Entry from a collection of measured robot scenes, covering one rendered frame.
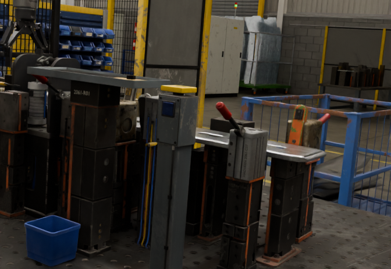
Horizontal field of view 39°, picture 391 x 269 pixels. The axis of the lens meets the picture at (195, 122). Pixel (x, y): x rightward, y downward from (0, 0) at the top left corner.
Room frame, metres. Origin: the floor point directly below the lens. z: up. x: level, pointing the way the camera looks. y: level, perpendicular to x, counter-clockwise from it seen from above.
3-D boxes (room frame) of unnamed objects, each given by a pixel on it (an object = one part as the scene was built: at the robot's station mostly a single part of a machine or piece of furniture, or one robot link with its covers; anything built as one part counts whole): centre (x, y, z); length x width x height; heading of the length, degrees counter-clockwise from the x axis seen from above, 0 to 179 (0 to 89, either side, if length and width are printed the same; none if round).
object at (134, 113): (1.58, 0.22, 0.89); 0.13 x 0.11 x 0.38; 146
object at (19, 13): (2.05, 0.66, 1.29); 0.08 x 0.07 x 0.09; 147
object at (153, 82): (1.39, 0.26, 1.16); 0.37 x 0.14 x 0.02; 56
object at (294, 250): (1.45, -0.26, 0.84); 0.18 x 0.06 x 0.29; 146
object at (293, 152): (1.79, 0.25, 1.00); 1.38 x 0.22 x 0.02; 56
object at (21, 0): (2.05, 0.66, 1.37); 0.09 x 0.09 x 0.06
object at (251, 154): (1.33, -0.13, 0.88); 0.11 x 0.10 x 0.36; 146
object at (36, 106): (1.68, 0.46, 0.94); 0.18 x 0.13 x 0.49; 56
